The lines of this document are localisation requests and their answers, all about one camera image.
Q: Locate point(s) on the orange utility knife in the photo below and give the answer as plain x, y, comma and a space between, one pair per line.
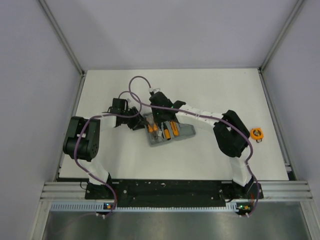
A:
174, 128

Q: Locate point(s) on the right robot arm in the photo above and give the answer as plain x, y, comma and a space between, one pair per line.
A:
230, 132

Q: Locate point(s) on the grey plastic tool case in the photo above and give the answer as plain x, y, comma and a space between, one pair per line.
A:
186, 131

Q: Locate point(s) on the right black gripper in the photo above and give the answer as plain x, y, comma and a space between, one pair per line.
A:
157, 119

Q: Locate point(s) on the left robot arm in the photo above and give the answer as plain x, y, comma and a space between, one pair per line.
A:
82, 139

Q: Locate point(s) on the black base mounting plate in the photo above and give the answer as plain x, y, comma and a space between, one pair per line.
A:
173, 193

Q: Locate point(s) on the orange tape measure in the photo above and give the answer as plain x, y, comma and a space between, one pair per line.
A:
257, 134

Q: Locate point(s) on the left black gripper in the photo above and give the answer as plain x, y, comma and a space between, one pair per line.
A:
137, 123

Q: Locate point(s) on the orange pliers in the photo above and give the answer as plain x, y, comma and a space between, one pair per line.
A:
154, 130

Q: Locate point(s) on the white slotted cable duct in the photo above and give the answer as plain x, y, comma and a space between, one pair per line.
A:
105, 207

